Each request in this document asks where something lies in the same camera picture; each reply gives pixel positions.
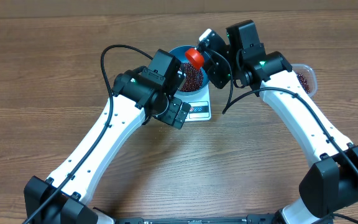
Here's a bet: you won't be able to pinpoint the red measuring scoop blue handle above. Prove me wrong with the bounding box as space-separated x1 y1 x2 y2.
185 48 204 70

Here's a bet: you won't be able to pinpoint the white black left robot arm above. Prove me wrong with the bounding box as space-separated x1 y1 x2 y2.
24 49 190 224

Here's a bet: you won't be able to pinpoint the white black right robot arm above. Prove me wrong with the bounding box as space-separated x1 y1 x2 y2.
190 20 358 223

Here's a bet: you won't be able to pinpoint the white digital kitchen scale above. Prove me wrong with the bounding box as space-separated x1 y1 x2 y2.
175 85 212 122

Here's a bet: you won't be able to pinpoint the red beans in bowl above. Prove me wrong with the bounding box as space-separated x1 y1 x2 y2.
180 62 203 92

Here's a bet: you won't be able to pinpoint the teal plastic bowl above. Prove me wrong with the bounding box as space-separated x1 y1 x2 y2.
169 45 209 91

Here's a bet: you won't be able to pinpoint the clear container of red beans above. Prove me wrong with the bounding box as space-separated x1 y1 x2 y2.
292 63 318 98

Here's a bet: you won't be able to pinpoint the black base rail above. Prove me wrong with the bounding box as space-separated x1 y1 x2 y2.
115 213 285 224

